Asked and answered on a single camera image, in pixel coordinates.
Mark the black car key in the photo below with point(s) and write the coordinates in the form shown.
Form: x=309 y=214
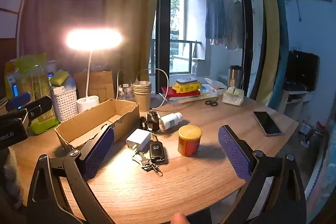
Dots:
x=158 y=151

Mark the yellow curtain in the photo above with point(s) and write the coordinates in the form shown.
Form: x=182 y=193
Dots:
x=134 y=16
x=269 y=29

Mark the red can with yellow lid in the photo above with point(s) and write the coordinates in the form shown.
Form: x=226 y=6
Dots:
x=189 y=141

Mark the black television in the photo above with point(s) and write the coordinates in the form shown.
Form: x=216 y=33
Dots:
x=303 y=70

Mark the bunch of metal keys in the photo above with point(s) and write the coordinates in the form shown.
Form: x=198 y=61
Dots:
x=145 y=162

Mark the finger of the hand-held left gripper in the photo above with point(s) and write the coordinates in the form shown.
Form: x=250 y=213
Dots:
x=18 y=100
x=40 y=108

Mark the stack of brown paper cups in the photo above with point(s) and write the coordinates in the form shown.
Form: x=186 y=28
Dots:
x=142 y=94

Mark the pale green tissue pack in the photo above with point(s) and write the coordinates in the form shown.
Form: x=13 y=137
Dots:
x=233 y=96

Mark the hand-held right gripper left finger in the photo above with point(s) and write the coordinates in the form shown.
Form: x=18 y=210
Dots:
x=97 y=154

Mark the black scissors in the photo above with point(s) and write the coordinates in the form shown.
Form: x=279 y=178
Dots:
x=211 y=102

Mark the white plastic basket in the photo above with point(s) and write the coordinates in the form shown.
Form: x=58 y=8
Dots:
x=64 y=106

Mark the black smartphone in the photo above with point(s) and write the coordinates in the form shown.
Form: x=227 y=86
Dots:
x=267 y=123

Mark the hanging clothes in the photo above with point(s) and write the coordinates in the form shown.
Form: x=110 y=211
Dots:
x=223 y=19

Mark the red book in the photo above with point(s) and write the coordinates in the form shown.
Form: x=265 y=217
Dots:
x=170 y=92

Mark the white pill bottle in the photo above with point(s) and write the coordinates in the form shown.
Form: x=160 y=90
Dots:
x=170 y=121

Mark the white charger adapter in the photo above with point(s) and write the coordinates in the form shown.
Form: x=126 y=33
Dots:
x=137 y=138

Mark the yellow wipes packet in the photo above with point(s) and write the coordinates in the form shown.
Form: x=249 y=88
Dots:
x=187 y=88

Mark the white cabinet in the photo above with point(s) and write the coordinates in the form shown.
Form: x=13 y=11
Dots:
x=292 y=102

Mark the black door frame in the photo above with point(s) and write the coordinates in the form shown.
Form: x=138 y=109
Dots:
x=164 y=16

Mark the small white flat device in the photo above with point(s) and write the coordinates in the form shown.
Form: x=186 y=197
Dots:
x=185 y=81

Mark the black wrist watch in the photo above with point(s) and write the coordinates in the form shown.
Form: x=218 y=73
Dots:
x=153 y=120

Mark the pile of papers and packets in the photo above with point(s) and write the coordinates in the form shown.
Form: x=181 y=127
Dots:
x=212 y=87

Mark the printed brown carton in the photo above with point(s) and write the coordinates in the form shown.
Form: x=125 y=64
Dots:
x=101 y=87

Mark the clear plastic bottles pack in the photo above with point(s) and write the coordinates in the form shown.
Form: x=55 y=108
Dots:
x=125 y=92

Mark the yellow green sponge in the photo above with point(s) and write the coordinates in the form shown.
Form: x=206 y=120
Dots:
x=59 y=77

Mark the brown cardboard box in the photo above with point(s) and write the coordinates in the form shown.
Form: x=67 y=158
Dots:
x=86 y=121

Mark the balcony railing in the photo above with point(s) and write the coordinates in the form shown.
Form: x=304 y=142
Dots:
x=181 y=56

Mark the green packaging bag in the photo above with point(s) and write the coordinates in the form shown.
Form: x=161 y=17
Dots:
x=29 y=77

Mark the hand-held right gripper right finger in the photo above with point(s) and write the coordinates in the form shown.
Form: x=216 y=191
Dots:
x=233 y=151

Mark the white desk lamp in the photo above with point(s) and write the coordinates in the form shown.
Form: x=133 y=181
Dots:
x=88 y=106

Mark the person's right hand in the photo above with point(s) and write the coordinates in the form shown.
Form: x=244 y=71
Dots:
x=179 y=219

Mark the steel thermos cup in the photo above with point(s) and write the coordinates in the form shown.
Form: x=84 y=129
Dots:
x=234 y=77

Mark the person's left forearm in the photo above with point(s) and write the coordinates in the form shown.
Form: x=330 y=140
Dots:
x=10 y=179

